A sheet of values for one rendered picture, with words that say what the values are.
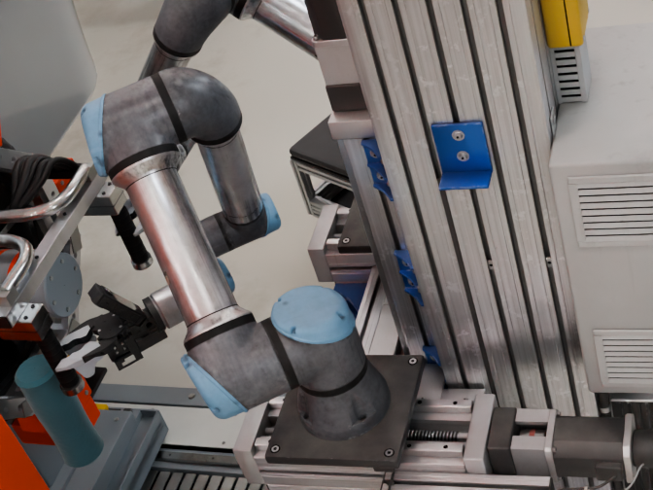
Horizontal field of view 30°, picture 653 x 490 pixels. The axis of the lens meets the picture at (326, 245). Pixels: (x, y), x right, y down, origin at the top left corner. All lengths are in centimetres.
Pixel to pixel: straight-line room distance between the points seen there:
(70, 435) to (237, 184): 70
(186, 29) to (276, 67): 226
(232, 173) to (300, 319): 36
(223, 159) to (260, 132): 214
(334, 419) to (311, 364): 13
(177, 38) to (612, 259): 92
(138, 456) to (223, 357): 121
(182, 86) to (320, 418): 56
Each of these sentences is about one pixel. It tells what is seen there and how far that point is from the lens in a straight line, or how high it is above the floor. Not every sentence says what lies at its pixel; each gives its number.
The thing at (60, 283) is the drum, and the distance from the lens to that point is 241.
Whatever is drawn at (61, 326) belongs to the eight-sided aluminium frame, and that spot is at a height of 63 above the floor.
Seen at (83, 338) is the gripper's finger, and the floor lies 83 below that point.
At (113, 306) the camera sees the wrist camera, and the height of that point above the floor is 89.
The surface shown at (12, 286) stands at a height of 100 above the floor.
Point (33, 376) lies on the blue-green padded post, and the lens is 244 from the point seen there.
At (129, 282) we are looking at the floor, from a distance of 377.
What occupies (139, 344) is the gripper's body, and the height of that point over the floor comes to 78.
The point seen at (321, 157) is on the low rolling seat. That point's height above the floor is 34.
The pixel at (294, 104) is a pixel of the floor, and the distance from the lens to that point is 426.
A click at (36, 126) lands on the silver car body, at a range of 297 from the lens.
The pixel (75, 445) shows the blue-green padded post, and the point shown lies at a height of 55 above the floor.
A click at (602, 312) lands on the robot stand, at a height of 95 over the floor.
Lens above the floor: 226
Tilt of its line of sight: 39 degrees down
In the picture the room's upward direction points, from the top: 19 degrees counter-clockwise
